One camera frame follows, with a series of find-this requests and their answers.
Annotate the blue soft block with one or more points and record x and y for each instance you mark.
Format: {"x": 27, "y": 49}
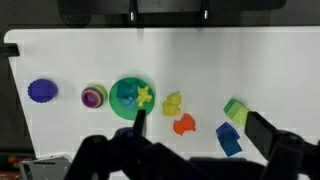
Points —
{"x": 232, "y": 147}
{"x": 227, "y": 132}

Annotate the small blue plastic piece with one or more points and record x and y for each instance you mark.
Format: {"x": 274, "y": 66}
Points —
{"x": 130, "y": 103}

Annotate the dark green soft block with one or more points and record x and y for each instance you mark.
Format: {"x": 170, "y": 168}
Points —
{"x": 229, "y": 106}

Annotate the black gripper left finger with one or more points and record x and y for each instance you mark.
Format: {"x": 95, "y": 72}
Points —
{"x": 140, "y": 120}

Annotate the orange rubber toy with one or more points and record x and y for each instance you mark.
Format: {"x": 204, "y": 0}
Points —
{"x": 184, "y": 124}

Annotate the light green soft block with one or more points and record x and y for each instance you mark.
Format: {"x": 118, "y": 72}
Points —
{"x": 240, "y": 115}

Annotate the green translucent bowl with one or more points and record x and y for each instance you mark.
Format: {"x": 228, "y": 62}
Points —
{"x": 124, "y": 111}

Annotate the yellow star-shaped rubber toy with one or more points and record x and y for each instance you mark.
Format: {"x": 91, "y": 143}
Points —
{"x": 144, "y": 95}

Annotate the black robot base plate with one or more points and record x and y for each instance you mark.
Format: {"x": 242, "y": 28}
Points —
{"x": 166, "y": 6}

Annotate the purple scalloped cup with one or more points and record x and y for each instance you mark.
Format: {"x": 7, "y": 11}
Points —
{"x": 42, "y": 90}

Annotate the yellow duck rubber toy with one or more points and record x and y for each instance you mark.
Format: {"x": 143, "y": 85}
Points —
{"x": 172, "y": 104}

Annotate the purple round toy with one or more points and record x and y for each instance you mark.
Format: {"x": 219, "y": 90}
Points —
{"x": 94, "y": 96}

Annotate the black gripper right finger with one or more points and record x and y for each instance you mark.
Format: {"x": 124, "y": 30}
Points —
{"x": 263, "y": 133}

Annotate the grey metal mounting plate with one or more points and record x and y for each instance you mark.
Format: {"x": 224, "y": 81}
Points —
{"x": 43, "y": 166}

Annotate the black table edge clamp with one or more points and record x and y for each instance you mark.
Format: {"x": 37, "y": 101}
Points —
{"x": 8, "y": 50}

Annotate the teal rubber toy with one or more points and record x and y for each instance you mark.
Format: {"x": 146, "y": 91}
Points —
{"x": 126, "y": 90}

